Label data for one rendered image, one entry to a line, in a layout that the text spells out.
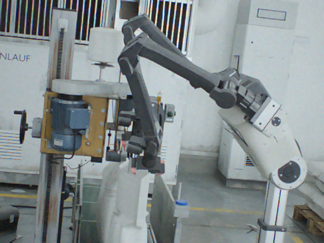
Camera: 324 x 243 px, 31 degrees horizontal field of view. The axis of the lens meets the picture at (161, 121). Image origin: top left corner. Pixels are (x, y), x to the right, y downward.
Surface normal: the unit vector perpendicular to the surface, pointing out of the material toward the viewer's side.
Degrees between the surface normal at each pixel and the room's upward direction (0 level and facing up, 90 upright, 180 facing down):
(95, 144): 90
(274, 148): 115
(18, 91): 90
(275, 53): 90
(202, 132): 90
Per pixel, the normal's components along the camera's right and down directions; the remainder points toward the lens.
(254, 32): 0.12, 0.17
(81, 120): 0.53, 0.19
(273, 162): 0.40, 0.59
